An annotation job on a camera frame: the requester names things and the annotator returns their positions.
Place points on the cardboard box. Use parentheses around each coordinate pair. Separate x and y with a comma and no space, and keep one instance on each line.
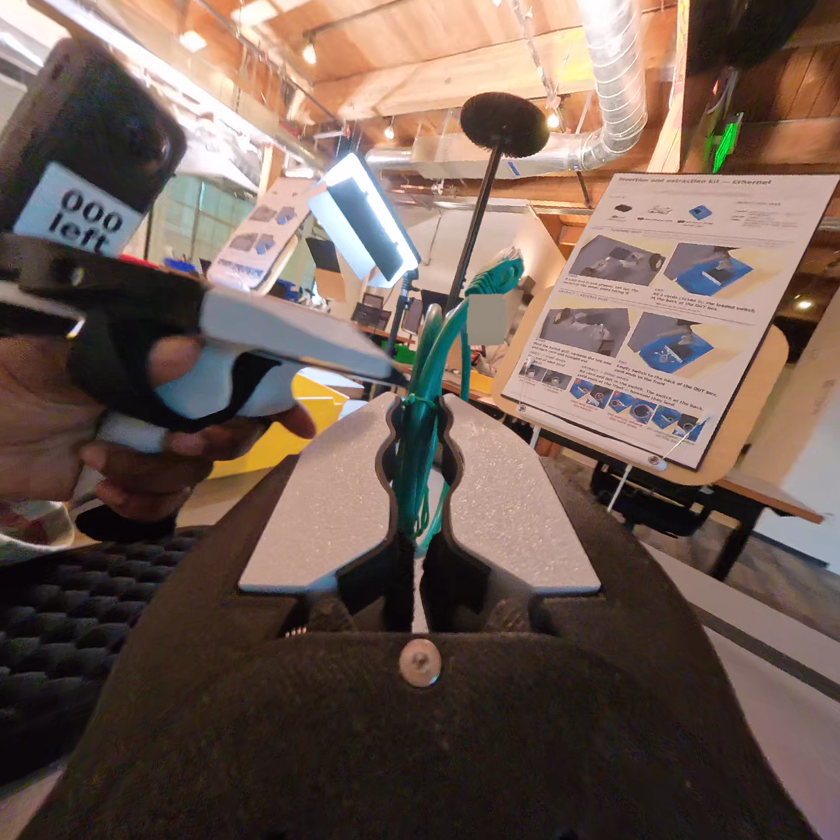
(330,283)

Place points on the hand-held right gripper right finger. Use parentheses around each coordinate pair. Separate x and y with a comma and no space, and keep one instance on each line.
(518,518)

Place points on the yellow plastic bin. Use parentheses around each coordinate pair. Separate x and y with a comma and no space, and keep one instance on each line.
(315,394)

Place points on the studio light panel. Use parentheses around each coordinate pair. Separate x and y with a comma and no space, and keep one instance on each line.
(380,216)

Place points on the black floor lamp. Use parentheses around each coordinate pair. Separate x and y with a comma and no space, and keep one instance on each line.
(505,121)

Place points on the brown-edged grey table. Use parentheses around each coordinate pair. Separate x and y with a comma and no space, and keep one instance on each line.
(768,492)

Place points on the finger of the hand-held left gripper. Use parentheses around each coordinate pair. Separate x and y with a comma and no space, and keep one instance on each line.
(282,321)

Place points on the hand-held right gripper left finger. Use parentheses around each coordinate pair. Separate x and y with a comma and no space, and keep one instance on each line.
(321,512)

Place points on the green exit sign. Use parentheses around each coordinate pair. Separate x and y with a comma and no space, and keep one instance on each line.
(725,141)

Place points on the person's left hand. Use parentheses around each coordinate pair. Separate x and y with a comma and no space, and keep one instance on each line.
(39,420)

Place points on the black tripod stand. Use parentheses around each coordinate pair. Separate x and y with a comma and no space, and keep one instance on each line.
(403,308)

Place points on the printed instruction sheet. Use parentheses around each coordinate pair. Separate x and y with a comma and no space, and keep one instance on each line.
(689,216)

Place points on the black quilted wrist rest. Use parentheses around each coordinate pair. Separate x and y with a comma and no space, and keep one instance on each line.
(46,623)

